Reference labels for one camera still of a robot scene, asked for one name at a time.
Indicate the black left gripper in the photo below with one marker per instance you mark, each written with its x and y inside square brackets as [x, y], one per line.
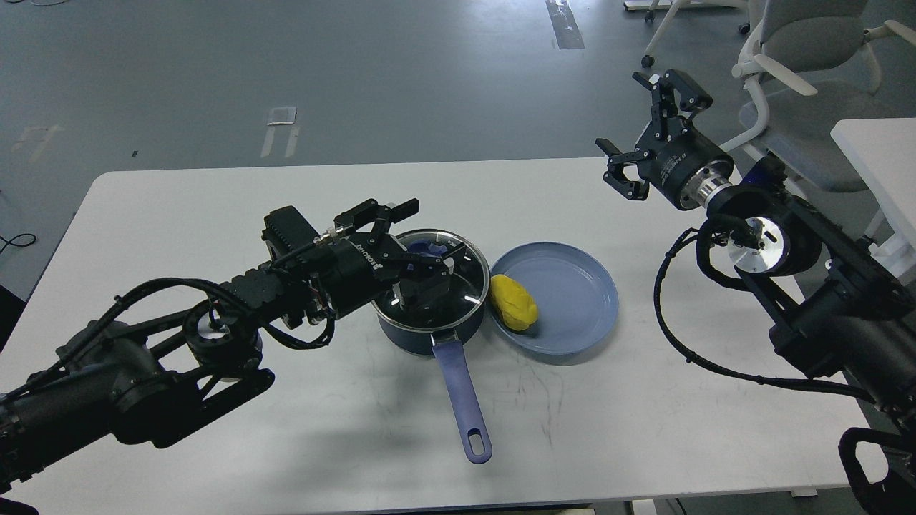
[352, 271]

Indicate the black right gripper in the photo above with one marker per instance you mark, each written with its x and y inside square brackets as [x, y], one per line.
[673, 151]

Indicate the glass pot lid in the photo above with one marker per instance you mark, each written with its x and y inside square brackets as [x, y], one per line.
[443, 292]

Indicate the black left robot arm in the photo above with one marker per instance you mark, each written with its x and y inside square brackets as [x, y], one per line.
[174, 354]

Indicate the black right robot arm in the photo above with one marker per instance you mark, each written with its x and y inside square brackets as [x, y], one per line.
[838, 315]

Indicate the light blue plate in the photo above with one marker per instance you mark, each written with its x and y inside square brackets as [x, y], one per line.
[576, 297]

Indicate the grey office chair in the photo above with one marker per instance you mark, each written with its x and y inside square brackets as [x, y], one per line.
[808, 65]

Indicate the dark blue saucepan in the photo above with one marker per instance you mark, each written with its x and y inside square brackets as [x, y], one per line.
[447, 347]

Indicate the white side table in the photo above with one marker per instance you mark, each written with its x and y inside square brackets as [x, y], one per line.
[882, 151]

